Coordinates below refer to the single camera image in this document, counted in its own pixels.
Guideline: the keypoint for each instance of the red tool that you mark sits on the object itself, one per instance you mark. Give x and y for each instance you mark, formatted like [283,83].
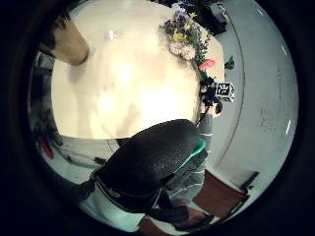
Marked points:
[46,146]

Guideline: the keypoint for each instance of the mixed flower bouquet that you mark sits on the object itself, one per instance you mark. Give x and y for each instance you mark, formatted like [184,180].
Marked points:
[183,36]

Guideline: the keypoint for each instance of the green leaf sprig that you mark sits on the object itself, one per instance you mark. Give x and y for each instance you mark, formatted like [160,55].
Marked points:
[230,63]

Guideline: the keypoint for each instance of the the person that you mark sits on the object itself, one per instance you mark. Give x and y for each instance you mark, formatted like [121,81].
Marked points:
[188,182]

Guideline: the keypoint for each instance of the white marker cube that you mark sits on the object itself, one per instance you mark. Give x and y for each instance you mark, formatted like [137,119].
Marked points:
[226,91]

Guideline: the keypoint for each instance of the pink flower with stem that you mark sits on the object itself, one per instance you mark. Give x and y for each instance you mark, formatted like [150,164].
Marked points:
[207,64]

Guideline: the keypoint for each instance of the tan cylinder vase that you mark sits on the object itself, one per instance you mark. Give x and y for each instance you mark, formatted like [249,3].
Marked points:
[67,44]

